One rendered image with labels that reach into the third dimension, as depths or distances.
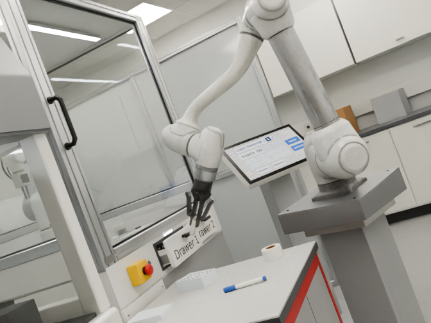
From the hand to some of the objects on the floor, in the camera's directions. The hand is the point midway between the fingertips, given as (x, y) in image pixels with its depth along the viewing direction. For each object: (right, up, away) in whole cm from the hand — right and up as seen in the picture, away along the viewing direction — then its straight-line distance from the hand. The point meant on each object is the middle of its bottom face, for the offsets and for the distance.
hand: (194, 226), depth 197 cm
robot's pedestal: (+90, -65, +2) cm, 111 cm away
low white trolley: (+35, -86, -45) cm, 103 cm away
